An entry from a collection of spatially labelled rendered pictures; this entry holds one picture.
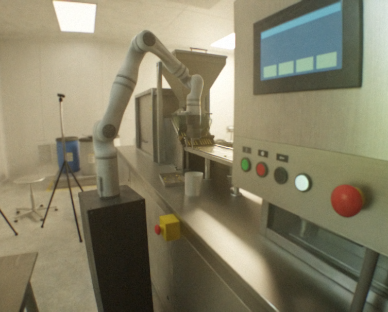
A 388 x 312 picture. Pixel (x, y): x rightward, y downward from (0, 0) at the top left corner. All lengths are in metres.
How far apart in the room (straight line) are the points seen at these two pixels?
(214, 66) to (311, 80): 1.19
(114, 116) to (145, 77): 4.24
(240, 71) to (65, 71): 4.71
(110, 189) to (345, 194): 0.87
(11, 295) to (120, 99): 0.74
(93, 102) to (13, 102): 1.52
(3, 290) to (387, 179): 0.85
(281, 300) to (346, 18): 0.47
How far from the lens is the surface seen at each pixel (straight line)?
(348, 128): 0.33
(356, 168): 0.33
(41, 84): 5.09
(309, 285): 0.57
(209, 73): 1.51
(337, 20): 0.35
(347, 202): 0.31
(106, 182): 1.00
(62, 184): 4.14
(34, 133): 5.10
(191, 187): 0.99
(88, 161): 4.07
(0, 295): 0.79
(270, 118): 0.42
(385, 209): 0.32
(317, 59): 0.36
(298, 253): 0.64
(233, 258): 0.61
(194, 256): 0.79
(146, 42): 1.05
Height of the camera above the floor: 1.14
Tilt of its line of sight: 10 degrees down
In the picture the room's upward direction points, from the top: straight up
